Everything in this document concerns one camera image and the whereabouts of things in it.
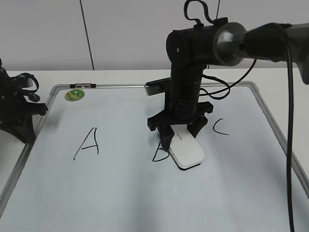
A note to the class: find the white board eraser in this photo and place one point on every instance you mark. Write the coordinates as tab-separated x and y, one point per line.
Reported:
184	149

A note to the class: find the white board with grey frame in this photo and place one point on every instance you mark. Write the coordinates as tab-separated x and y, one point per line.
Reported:
95	167

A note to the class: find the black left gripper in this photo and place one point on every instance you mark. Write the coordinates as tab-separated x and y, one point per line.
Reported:
18	105

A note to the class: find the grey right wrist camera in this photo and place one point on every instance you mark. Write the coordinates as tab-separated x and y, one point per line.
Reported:
157	86

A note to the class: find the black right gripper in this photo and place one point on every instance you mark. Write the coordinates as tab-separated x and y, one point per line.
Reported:
191	114

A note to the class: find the black clip on board frame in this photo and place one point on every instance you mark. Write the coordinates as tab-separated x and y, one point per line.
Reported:
82	85

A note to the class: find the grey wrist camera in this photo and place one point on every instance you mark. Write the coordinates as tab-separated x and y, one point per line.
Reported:
157	86
28	83

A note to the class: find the green round magnet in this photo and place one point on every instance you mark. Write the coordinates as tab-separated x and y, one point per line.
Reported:
74	95

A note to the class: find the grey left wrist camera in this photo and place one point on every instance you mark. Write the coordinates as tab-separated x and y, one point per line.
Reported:
28	83

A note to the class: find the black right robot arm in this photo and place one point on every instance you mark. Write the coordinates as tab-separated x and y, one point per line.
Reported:
223	44

